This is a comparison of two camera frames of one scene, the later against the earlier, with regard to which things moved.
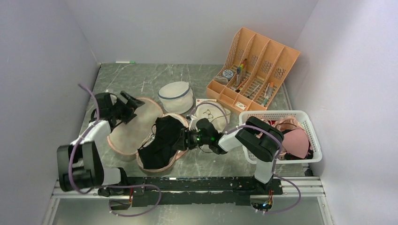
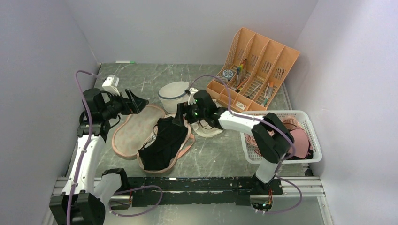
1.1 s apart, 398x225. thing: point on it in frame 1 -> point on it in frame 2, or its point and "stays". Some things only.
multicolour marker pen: (239, 70) stays
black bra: (158, 149) stays
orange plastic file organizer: (255, 69) stays
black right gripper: (185, 138) -> (179, 118)
